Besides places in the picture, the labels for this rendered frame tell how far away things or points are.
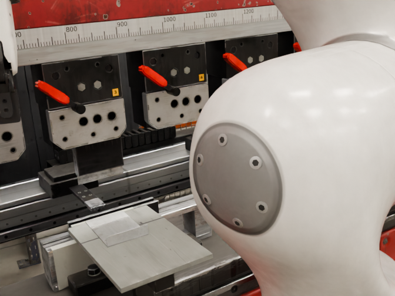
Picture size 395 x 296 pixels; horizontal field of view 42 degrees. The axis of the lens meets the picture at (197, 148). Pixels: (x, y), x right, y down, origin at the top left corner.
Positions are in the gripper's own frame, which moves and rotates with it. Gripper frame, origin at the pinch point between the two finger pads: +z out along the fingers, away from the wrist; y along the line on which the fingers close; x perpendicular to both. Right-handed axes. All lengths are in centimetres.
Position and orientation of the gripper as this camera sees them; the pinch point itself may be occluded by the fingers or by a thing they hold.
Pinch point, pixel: (7, 113)
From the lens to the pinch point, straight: 76.0
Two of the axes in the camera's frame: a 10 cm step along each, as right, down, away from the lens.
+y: 3.3, 1.4, -9.3
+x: 9.4, -1.4, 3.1
